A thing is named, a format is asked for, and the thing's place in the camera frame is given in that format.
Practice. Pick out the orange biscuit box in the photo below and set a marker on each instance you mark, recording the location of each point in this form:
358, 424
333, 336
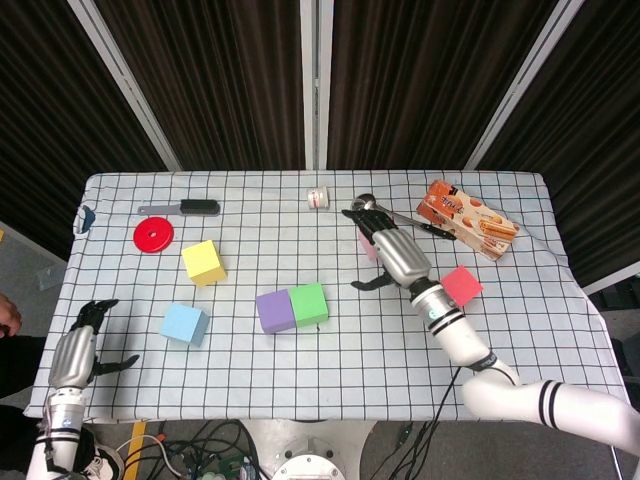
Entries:
465, 220

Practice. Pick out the yellow floor tape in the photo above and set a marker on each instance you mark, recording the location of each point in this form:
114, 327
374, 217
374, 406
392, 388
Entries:
134, 450

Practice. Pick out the white slanted frame post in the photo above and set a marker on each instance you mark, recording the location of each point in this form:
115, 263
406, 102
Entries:
125, 85
525, 80

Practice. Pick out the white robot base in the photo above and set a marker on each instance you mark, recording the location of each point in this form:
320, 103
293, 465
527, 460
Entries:
310, 460

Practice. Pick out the person's bare hand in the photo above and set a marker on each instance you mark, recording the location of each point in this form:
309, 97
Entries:
9, 315

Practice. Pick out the pink foam cube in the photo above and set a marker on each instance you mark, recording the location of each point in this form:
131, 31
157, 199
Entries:
369, 247

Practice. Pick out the green foam cube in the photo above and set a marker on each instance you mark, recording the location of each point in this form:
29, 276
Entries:
310, 305

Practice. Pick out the purple foam cube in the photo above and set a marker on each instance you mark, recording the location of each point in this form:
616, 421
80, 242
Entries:
275, 310

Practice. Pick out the white floor frame bar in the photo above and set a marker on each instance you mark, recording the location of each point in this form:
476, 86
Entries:
612, 281

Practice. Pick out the blue foam cube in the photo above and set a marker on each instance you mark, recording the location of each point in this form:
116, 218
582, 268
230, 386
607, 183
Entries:
182, 322

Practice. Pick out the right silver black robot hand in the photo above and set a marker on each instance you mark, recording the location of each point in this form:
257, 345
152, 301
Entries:
402, 257

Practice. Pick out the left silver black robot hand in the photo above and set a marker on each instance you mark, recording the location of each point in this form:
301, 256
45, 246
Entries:
72, 360

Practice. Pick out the yellow foam cube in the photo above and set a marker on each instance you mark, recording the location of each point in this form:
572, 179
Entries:
202, 260

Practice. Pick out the red foam cube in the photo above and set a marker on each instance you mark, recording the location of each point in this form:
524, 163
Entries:
462, 285

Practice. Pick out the white upright frame post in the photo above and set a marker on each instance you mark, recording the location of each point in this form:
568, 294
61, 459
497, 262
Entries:
310, 75

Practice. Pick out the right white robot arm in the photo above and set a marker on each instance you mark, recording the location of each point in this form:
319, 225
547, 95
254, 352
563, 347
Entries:
460, 335

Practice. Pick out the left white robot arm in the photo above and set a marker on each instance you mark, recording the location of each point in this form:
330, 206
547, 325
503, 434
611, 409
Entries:
60, 425

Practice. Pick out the red round plastic disc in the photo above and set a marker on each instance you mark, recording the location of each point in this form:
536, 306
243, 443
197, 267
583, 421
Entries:
150, 242

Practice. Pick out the black pleated curtain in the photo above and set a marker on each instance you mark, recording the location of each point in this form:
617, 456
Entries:
225, 75

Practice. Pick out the white black grid tablecloth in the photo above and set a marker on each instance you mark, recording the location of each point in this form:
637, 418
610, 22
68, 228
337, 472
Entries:
300, 375

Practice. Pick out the white black sneaker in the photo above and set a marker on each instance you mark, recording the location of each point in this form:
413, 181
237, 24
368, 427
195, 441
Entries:
105, 465

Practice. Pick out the blue table clip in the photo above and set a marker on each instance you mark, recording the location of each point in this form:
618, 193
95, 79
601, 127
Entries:
89, 217

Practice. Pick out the small white jar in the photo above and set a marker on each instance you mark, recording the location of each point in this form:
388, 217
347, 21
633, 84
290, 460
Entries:
318, 197

